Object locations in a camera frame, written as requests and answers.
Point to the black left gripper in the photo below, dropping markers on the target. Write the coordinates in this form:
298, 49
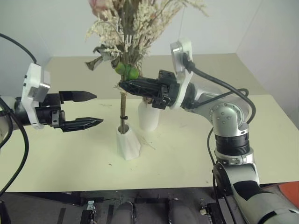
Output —
50, 112

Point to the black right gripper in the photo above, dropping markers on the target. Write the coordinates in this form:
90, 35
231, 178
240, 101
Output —
171, 91

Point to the dried white flower bouquet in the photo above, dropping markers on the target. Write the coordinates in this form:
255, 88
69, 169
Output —
149, 21

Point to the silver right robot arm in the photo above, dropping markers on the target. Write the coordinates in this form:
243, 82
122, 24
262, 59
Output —
229, 114

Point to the smooth white vase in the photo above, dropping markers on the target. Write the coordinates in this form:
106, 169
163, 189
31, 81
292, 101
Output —
148, 116

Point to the dried bouquet with green fruits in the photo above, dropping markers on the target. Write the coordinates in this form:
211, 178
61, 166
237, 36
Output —
123, 109

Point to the loose dried twigs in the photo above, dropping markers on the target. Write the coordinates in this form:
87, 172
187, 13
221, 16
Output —
147, 142

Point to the twisted white vase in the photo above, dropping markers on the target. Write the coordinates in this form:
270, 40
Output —
128, 144

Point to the orange object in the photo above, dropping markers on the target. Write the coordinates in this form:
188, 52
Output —
290, 193

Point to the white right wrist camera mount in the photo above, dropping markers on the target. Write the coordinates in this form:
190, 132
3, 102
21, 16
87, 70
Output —
183, 49

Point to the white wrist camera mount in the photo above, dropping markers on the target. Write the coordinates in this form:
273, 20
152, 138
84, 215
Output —
32, 77
183, 49

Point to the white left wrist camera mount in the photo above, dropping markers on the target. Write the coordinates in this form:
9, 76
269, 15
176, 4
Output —
32, 77

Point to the small metal bracket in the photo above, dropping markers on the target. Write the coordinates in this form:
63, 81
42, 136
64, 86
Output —
202, 210
90, 205

